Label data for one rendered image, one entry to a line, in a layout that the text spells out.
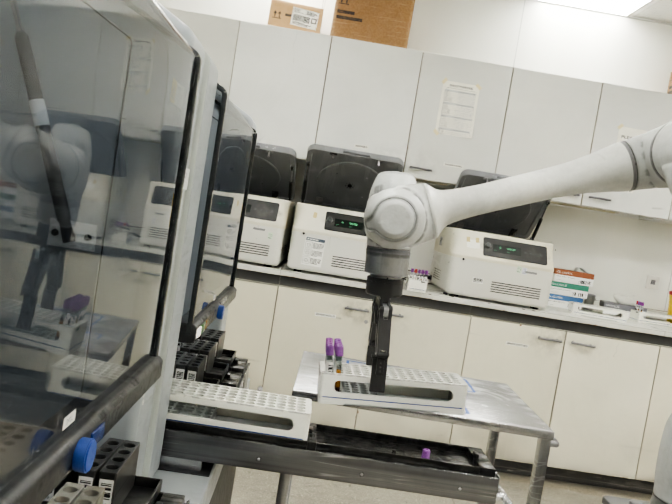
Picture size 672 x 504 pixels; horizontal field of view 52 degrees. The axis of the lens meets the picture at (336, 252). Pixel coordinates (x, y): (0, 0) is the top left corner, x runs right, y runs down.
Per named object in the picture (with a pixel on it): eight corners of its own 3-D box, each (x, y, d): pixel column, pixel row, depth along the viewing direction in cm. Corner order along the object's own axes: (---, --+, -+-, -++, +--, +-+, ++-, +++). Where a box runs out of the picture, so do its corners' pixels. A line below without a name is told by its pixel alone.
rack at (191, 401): (140, 423, 122) (145, 389, 121) (154, 407, 131) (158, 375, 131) (306, 447, 123) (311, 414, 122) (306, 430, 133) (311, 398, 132)
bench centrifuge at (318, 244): (285, 270, 355) (306, 138, 351) (289, 261, 417) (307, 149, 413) (391, 287, 358) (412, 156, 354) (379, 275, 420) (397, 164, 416)
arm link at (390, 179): (362, 244, 145) (361, 247, 131) (370, 170, 144) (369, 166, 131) (413, 249, 144) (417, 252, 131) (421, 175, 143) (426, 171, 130)
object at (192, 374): (193, 381, 147) (197, 354, 147) (202, 382, 148) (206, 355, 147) (183, 395, 136) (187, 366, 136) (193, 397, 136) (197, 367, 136)
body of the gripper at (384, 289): (406, 280, 135) (401, 326, 136) (400, 275, 144) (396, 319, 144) (369, 276, 135) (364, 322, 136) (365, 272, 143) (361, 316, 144)
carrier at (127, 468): (119, 482, 92) (125, 439, 92) (134, 484, 92) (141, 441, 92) (91, 521, 81) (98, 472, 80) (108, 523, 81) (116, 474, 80)
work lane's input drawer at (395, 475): (111, 461, 120) (119, 411, 119) (133, 435, 134) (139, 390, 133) (517, 520, 123) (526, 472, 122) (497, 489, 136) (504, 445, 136)
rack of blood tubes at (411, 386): (317, 403, 135) (320, 372, 135) (316, 389, 145) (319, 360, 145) (465, 415, 137) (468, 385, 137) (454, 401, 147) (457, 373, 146)
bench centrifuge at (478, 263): (445, 295, 359) (467, 165, 355) (427, 283, 421) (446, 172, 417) (549, 312, 360) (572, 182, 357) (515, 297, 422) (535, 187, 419)
